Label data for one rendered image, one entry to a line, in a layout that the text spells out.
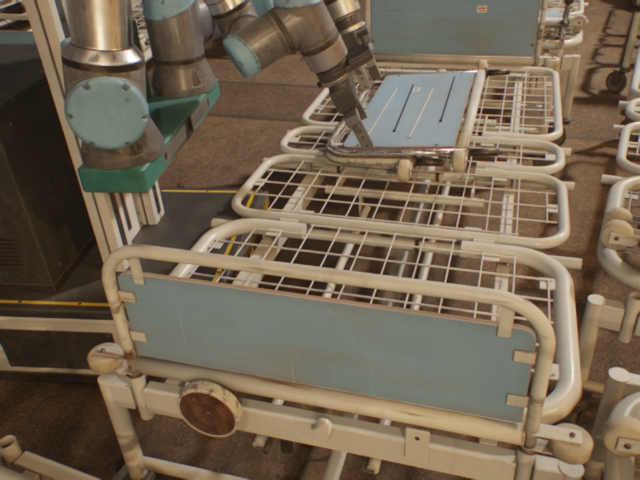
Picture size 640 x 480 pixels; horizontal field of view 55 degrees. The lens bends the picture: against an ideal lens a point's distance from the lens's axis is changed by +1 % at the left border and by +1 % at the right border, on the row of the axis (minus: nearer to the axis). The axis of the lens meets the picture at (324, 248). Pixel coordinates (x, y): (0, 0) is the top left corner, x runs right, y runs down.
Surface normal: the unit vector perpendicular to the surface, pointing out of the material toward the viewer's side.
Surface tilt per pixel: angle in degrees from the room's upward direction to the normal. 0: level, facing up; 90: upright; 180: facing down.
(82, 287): 0
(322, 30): 85
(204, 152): 0
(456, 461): 90
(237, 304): 90
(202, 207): 0
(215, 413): 90
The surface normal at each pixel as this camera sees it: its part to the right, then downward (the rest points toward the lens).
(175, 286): -0.28, 0.54
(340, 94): 0.05, 0.64
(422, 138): -0.13, -0.84
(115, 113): 0.29, 0.59
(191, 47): 0.73, 0.34
